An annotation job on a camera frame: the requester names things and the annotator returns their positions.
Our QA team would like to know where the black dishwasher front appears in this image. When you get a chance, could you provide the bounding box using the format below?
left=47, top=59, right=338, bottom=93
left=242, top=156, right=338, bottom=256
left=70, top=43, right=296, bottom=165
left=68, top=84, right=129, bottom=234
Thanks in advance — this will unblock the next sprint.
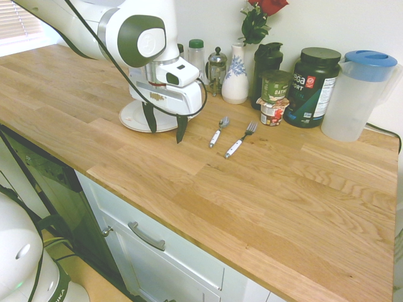
left=0, top=124, right=127, bottom=294

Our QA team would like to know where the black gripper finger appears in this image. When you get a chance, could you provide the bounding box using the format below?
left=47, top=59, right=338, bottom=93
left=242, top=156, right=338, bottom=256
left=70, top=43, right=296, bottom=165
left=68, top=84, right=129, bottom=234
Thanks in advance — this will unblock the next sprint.
left=141, top=102, right=157, bottom=134
left=175, top=114, right=189, bottom=145

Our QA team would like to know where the silver drawer handle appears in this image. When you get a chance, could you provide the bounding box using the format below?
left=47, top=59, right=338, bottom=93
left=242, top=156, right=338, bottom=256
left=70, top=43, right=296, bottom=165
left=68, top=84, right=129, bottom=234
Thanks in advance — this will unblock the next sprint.
left=127, top=221, right=167, bottom=252

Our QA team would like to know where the white-handled metal fork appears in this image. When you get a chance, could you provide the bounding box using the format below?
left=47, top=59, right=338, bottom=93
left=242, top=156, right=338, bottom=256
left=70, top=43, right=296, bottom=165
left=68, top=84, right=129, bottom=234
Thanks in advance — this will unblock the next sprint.
left=224, top=121, right=259, bottom=160

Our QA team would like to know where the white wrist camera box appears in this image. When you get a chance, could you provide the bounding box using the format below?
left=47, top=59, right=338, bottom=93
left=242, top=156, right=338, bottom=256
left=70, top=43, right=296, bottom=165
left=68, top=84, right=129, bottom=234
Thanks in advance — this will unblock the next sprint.
left=156, top=59, right=201, bottom=87

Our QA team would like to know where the clear bottle with green lid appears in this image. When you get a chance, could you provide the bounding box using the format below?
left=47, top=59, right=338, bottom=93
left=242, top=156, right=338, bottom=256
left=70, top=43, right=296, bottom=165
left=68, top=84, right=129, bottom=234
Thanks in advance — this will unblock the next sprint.
left=188, top=38, right=207, bottom=86

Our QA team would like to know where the black cable behind pitcher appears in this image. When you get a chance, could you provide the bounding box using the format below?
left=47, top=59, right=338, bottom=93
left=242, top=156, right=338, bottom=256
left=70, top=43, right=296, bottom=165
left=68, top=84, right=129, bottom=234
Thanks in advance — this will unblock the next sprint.
left=364, top=122, right=402, bottom=143

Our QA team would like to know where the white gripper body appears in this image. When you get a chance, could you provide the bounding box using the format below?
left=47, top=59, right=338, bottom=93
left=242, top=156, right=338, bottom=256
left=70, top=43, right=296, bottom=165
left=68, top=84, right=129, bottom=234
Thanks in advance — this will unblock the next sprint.
left=128, top=65, right=204, bottom=120

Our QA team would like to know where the green oatmeal cup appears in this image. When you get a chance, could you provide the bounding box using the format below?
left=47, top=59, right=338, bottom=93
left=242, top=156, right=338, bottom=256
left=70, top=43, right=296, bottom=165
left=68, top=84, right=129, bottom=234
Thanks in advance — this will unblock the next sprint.
left=261, top=69, right=293, bottom=105

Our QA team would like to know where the white-handled metal spoon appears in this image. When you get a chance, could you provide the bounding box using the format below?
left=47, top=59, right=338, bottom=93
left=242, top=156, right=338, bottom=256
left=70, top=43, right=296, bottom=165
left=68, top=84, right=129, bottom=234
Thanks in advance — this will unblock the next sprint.
left=208, top=116, right=231, bottom=150

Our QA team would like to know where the clear pitcher with blue lid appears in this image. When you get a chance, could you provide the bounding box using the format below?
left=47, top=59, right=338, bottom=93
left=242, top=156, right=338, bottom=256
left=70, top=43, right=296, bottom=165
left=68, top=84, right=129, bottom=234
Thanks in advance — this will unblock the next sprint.
left=320, top=49, right=402, bottom=143

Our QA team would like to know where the white window blind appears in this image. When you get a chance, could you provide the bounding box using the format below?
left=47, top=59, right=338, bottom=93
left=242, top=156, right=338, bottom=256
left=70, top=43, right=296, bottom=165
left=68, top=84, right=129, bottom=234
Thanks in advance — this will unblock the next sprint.
left=0, top=0, right=45, bottom=45

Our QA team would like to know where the white vase with blue print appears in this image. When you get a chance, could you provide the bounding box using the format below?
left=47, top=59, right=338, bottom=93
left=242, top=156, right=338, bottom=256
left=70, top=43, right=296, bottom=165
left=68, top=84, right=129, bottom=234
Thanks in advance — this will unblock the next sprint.
left=220, top=42, right=250, bottom=105

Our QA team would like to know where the black shaker bottle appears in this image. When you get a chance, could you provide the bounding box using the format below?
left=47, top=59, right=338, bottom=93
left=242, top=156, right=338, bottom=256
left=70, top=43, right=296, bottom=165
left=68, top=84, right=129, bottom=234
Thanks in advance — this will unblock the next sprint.
left=250, top=42, right=285, bottom=111

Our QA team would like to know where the red rose with green leaves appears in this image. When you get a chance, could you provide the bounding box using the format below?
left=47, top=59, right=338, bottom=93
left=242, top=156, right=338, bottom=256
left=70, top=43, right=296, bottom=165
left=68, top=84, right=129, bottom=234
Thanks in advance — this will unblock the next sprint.
left=239, top=0, right=290, bottom=48

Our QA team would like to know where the white drawer front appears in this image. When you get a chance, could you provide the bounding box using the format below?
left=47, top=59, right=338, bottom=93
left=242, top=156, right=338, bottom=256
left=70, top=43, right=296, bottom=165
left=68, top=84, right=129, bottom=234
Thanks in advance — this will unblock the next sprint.
left=88, top=181, right=226, bottom=292

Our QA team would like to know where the red yogurt cup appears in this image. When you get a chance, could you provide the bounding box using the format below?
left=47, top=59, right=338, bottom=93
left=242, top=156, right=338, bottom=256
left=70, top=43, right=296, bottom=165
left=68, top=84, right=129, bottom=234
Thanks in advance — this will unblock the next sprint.
left=255, top=96, right=291, bottom=128

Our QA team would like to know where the white cabinet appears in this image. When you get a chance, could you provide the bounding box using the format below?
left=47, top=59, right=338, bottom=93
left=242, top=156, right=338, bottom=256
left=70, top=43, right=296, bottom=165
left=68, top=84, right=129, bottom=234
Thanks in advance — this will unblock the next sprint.
left=74, top=171, right=293, bottom=302

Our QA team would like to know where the glass French press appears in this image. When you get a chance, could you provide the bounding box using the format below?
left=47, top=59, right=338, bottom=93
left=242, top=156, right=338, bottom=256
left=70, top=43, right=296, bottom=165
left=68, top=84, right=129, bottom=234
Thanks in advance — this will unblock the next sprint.
left=205, top=46, right=229, bottom=98

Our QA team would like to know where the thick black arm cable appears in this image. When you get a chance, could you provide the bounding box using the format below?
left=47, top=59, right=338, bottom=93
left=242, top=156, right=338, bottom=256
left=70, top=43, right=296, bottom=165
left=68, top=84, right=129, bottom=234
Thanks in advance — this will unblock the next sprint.
left=11, top=0, right=99, bottom=61

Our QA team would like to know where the white plate with gold rim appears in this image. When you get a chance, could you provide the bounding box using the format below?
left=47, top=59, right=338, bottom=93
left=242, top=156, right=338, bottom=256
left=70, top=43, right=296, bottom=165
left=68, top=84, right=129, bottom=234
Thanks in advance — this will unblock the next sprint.
left=118, top=99, right=181, bottom=133

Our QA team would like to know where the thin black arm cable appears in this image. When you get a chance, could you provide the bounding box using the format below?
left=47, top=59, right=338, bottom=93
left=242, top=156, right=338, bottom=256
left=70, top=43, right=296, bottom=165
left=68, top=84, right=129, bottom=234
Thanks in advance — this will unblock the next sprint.
left=64, top=0, right=208, bottom=118

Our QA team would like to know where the black cable by robot base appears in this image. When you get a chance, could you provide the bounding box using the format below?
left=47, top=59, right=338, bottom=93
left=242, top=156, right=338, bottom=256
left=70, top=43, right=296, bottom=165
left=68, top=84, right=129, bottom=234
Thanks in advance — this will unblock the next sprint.
left=0, top=184, right=45, bottom=302

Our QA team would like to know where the black protein powder tub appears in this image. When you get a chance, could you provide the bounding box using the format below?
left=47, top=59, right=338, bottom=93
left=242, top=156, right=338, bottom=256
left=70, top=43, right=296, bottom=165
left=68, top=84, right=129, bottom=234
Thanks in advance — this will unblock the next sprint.
left=282, top=47, right=343, bottom=129

